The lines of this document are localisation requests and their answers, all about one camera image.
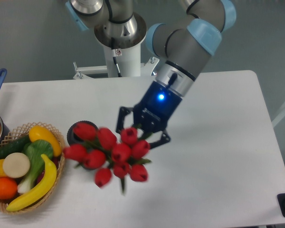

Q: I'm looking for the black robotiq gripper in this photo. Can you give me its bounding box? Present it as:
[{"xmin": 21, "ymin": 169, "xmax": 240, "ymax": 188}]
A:
[{"xmin": 115, "ymin": 81, "xmax": 182, "ymax": 150}]

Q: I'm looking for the black cable on pedestal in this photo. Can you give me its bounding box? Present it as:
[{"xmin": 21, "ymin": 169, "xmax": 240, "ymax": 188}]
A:
[{"xmin": 110, "ymin": 37, "xmax": 123, "ymax": 77}]

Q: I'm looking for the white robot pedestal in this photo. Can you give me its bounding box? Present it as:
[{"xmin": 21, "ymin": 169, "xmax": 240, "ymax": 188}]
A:
[{"xmin": 73, "ymin": 12, "xmax": 159, "ymax": 79}]

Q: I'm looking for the green bok choy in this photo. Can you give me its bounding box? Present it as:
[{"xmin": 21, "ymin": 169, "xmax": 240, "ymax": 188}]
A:
[{"xmin": 18, "ymin": 140, "xmax": 53, "ymax": 195}]

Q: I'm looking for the yellow banana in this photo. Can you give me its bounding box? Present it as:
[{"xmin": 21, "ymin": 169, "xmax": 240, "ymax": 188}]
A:
[{"xmin": 6, "ymin": 154, "xmax": 57, "ymax": 212}]

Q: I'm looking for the red tulip bouquet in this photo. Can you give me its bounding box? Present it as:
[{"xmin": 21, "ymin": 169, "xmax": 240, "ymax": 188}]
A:
[{"xmin": 63, "ymin": 124, "xmax": 151, "ymax": 193}]

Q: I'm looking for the orange fruit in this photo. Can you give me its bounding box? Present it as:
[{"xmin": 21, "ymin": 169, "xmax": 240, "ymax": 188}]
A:
[{"xmin": 0, "ymin": 177, "xmax": 18, "ymax": 200}]

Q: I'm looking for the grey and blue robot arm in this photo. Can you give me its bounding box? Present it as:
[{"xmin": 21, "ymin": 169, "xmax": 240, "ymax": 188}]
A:
[{"xmin": 66, "ymin": 0, "xmax": 237, "ymax": 148}]

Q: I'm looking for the dark grey ribbed vase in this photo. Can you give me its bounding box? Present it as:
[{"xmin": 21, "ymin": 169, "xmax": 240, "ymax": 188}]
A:
[{"xmin": 67, "ymin": 120, "xmax": 107, "ymax": 171}]

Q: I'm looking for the dark green cucumber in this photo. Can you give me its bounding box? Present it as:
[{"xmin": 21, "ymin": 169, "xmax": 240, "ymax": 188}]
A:
[{"xmin": 0, "ymin": 135, "xmax": 30, "ymax": 160}]

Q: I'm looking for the red fruit in basket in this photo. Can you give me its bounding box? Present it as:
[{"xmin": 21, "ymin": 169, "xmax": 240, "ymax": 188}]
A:
[{"xmin": 36, "ymin": 157, "xmax": 59, "ymax": 184}]

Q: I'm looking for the beige round disc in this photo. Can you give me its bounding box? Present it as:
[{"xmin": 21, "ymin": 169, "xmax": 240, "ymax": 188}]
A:
[{"xmin": 2, "ymin": 152, "xmax": 30, "ymax": 178}]

